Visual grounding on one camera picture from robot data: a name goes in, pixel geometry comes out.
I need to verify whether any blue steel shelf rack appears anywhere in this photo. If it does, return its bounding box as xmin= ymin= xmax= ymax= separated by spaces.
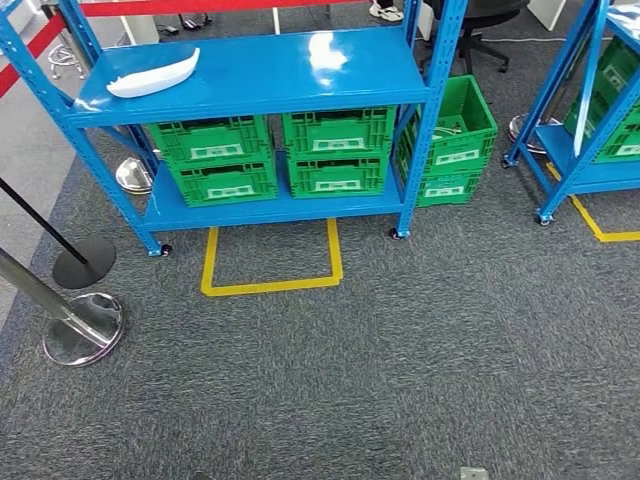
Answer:
xmin=0 ymin=0 xmax=469 ymax=260
xmin=501 ymin=0 xmax=640 ymax=228

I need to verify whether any white plastic trim part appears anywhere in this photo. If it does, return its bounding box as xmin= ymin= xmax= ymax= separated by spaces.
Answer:
xmin=106 ymin=47 xmax=202 ymax=100

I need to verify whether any person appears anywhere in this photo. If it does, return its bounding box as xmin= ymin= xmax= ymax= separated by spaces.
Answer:
xmin=368 ymin=0 xmax=405 ymax=23

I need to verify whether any chrome stanchion base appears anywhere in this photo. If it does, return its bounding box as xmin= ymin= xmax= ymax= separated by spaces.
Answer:
xmin=115 ymin=150 xmax=162 ymax=196
xmin=508 ymin=112 xmax=565 ymax=156

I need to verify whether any black wifi router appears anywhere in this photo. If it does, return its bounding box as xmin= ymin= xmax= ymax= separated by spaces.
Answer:
xmin=179 ymin=13 xmax=214 ymax=31

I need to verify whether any black barrier stanchion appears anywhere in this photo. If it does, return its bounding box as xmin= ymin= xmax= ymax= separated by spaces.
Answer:
xmin=0 ymin=176 xmax=118 ymax=291

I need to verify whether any black office chair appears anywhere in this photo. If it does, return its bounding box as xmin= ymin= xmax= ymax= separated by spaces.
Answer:
xmin=419 ymin=0 xmax=531 ymax=75

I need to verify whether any white office desk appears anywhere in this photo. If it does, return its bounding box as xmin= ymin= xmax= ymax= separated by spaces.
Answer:
xmin=527 ymin=0 xmax=568 ymax=31
xmin=119 ymin=6 xmax=282 ymax=46

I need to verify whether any chrome barrier stanchion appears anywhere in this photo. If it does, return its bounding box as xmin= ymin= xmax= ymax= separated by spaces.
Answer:
xmin=0 ymin=246 xmax=126 ymax=369

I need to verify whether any black seat chrome stool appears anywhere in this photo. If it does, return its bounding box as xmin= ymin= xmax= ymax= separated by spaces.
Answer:
xmin=47 ymin=33 xmax=90 ymax=82

